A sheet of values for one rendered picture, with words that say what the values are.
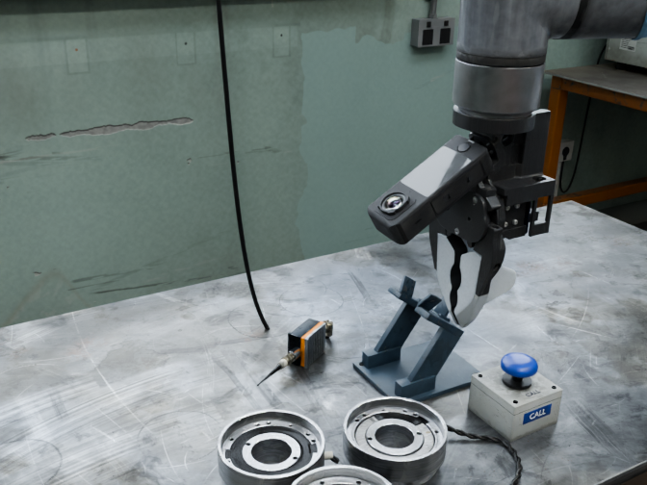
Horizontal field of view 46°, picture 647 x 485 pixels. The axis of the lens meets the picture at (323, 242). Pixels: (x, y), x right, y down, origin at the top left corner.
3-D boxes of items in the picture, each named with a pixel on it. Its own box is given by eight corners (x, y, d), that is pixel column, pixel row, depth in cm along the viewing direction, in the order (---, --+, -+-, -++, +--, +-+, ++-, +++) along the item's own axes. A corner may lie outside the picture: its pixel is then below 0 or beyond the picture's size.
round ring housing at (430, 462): (393, 510, 73) (396, 475, 71) (321, 454, 80) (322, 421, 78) (465, 463, 79) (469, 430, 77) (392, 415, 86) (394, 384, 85)
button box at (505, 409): (510, 443, 82) (516, 404, 80) (467, 408, 88) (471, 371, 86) (565, 421, 86) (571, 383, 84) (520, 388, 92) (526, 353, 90)
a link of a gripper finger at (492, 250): (500, 299, 70) (510, 209, 66) (487, 303, 69) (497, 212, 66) (466, 279, 74) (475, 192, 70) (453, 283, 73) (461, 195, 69)
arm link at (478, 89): (496, 71, 61) (432, 54, 67) (490, 127, 63) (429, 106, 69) (564, 63, 64) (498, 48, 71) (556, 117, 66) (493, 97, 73)
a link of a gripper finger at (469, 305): (519, 327, 75) (530, 241, 71) (472, 343, 72) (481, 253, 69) (497, 314, 77) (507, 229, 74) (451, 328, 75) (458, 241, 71)
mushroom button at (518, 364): (513, 411, 83) (519, 372, 81) (488, 393, 86) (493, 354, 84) (540, 401, 85) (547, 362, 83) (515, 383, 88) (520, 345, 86)
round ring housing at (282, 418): (219, 517, 72) (217, 481, 70) (218, 445, 81) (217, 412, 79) (330, 508, 73) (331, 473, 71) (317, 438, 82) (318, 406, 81)
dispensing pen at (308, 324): (246, 365, 87) (322, 305, 101) (247, 395, 89) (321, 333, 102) (263, 370, 86) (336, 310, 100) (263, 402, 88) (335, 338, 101)
